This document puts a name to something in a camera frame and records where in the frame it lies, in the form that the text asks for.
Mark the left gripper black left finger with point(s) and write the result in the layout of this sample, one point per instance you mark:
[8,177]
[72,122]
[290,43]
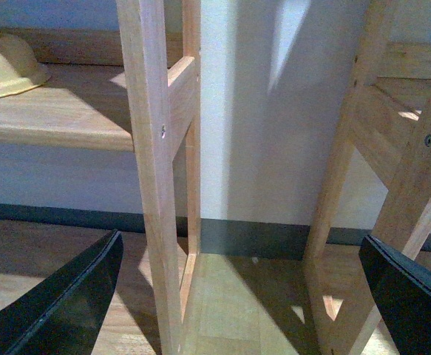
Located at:
[64,313]

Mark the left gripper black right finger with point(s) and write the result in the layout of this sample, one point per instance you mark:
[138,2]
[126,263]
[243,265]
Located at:
[401,290]

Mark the cream toy cake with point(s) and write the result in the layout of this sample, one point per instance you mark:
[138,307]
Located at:
[19,68]

